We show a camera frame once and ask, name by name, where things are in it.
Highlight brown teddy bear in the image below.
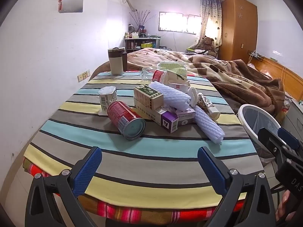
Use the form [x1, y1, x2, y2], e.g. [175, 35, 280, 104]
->
[198, 36, 218, 57]

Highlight wooden wardrobe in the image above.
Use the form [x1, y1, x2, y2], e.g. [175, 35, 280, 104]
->
[217, 0, 258, 64]

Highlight group of small bottles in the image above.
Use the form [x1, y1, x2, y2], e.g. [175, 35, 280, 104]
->
[125, 24, 148, 39]

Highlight wall rack with chargers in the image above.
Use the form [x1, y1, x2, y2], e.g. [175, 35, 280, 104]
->
[247, 50, 264, 59]

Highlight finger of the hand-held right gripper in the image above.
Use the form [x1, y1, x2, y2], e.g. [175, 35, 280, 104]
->
[278, 127, 303, 150]
[258, 127, 288, 158]

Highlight wooden headboard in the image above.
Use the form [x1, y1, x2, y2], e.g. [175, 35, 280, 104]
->
[247, 55, 303, 104]

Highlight white round trash bin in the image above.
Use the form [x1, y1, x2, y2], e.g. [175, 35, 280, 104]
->
[238, 104, 283, 163]

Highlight silver wall panel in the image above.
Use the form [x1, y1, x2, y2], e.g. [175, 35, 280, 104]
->
[59, 0, 84, 13]

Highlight pink and white carton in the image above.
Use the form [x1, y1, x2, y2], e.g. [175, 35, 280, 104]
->
[169, 82, 190, 92]

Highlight person's right hand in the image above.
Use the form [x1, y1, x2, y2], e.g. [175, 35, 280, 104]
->
[275, 189, 299, 221]

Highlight beige wall socket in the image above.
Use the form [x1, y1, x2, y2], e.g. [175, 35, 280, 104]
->
[78, 70, 91, 83]

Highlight long purple and white box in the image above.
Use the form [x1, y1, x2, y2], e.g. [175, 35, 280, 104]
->
[134, 97, 179, 133]

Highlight white foam net sleeve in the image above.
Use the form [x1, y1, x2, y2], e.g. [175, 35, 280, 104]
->
[194, 105, 225, 145]
[148, 81, 193, 111]

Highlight barred window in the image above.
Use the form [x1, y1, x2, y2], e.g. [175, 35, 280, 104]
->
[158, 11, 201, 34]

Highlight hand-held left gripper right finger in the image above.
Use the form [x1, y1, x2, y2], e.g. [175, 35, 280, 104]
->
[197, 146, 276, 227]

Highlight green and white tissue pack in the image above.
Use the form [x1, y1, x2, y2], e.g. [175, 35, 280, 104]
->
[157, 61, 188, 76]

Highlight patterned curtain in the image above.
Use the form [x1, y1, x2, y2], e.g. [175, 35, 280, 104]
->
[196, 0, 223, 48]

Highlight dried flower branches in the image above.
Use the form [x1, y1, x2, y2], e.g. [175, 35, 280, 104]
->
[129, 9, 157, 29]

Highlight cluttered shelf unit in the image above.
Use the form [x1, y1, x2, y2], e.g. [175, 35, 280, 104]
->
[124, 37, 161, 51]

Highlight green and cream medicine box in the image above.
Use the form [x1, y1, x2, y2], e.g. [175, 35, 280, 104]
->
[133, 84, 164, 111]

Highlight white plastic lid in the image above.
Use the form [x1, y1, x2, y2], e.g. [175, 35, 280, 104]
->
[188, 87, 199, 107]

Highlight clear bottle with red label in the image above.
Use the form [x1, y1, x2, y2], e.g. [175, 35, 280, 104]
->
[140, 67, 171, 84]

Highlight brown patterned blanket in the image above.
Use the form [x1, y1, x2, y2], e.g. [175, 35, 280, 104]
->
[127, 48, 286, 119]

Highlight brown and beige thermos cup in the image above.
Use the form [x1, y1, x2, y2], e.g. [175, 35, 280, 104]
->
[108, 47, 128, 75]

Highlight white yogurt cup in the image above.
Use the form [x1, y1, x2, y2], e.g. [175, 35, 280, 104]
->
[98, 86, 118, 111]

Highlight crumpled printed paper cup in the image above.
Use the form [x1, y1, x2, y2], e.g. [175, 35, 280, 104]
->
[197, 92, 221, 120]

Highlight pale purple patterned box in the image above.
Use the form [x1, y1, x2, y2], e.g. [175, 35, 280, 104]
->
[174, 106, 196, 126]

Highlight pile of clothes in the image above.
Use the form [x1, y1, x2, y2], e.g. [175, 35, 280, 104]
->
[186, 47, 206, 54]

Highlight grey nightstand with drawers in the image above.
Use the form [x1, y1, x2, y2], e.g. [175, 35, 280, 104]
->
[282, 98, 303, 142]

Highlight red tin can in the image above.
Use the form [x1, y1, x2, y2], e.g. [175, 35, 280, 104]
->
[107, 100, 146, 140]

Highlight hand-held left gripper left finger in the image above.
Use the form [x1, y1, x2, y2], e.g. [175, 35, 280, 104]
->
[25, 146, 103, 227]

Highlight crushed white green paper cup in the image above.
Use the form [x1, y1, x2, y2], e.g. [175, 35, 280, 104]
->
[163, 70, 191, 91]

